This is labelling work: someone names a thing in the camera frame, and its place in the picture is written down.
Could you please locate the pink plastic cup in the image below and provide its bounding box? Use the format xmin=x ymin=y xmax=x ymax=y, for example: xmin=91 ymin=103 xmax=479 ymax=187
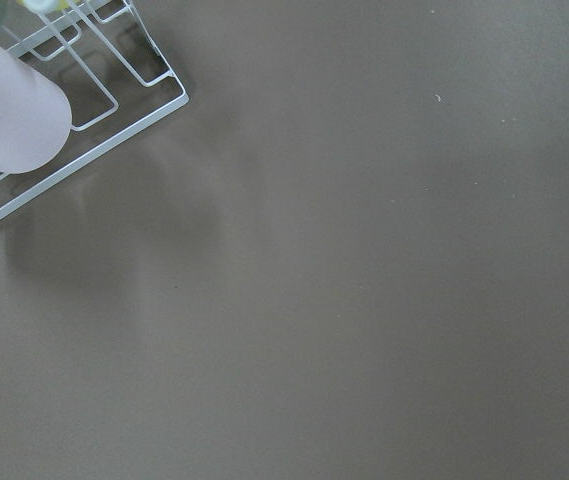
xmin=0 ymin=47 xmax=72 ymax=174

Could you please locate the yellow plastic cup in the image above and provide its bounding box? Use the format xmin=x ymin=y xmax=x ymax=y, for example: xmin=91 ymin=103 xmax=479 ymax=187
xmin=18 ymin=0 xmax=75 ymax=15

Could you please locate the white wire dish rack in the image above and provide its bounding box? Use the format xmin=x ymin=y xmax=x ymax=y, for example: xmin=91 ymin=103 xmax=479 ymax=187
xmin=0 ymin=1 xmax=188 ymax=221

